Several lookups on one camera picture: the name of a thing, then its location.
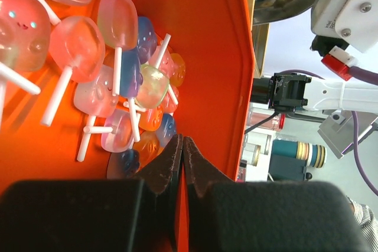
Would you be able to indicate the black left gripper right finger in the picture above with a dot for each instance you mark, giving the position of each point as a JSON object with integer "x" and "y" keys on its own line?
{"x": 225, "y": 215}

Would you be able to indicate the orange lollipop tray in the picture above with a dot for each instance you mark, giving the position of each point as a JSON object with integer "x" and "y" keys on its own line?
{"x": 214, "y": 39}

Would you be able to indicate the gold tin of flat candies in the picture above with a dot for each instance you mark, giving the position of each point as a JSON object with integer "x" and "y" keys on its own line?
{"x": 259, "y": 39}

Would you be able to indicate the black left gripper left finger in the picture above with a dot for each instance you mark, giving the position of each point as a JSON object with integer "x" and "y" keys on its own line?
{"x": 130, "y": 214}

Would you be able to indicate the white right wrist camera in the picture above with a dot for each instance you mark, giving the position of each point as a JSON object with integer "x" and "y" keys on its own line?
{"x": 339, "y": 24}

